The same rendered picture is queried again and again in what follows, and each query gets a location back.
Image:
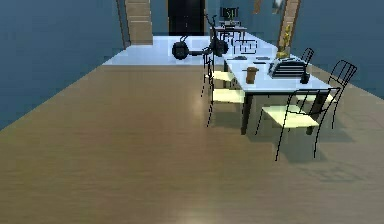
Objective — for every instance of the black exercise bike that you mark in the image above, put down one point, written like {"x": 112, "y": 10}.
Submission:
{"x": 180, "y": 50}

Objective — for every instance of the brown cup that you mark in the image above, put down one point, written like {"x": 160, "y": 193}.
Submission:
{"x": 251, "y": 75}

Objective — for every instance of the dark flat utensil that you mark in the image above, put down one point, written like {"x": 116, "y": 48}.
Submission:
{"x": 262, "y": 58}
{"x": 259, "y": 62}
{"x": 240, "y": 58}

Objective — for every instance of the white table with black legs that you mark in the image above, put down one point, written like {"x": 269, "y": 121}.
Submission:
{"x": 263, "y": 84}

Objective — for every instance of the small black desk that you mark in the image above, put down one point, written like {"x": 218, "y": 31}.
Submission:
{"x": 230, "y": 28}

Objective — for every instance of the black room door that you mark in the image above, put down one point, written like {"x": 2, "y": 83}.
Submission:
{"x": 186, "y": 16}

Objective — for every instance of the brown wooden room door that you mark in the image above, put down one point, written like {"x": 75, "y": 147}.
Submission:
{"x": 139, "y": 21}
{"x": 289, "y": 16}

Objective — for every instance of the black slatted dish rack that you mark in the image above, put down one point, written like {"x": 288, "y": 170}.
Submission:
{"x": 288, "y": 68}

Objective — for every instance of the black desk chair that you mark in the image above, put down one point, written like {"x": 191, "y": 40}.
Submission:
{"x": 229, "y": 13}

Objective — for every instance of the yellow house plant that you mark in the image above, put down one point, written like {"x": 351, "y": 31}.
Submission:
{"x": 284, "y": 50}

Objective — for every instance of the small black cup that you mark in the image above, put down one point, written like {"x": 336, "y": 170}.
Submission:
{"x": 304, "y": 78}

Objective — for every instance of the brown framed wall picture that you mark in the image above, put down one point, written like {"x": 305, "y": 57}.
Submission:
{"x": 257, "y": 6}

